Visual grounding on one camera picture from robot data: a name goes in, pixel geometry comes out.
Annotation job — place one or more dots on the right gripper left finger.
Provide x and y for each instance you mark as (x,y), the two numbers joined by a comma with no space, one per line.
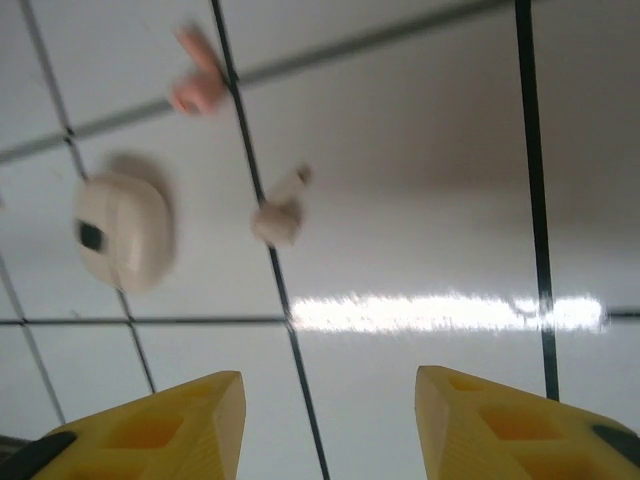
(150,440)

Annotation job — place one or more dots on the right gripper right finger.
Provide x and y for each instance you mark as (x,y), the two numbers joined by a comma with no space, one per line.
(500,440)

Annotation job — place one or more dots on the beige earbud charging case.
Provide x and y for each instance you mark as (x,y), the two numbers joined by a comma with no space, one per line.
(130,235)

